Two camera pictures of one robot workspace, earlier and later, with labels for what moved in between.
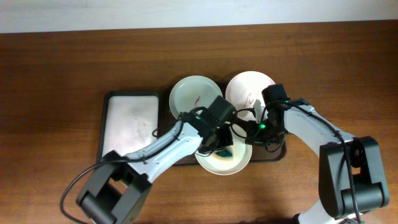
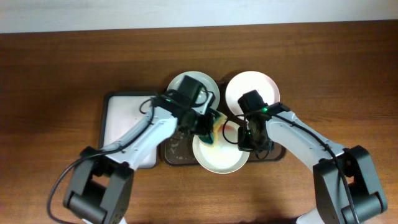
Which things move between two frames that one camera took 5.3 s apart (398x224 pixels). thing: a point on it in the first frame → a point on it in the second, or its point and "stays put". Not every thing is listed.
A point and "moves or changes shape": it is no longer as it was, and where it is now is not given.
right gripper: x=253 y=137 → x=244 y=145
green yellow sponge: x=226 y=154 moves or changes shape
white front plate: x=241 y=155 stays put
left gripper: x=227 y=140 → x=205 y=126
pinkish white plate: x=244 y=89 stays put
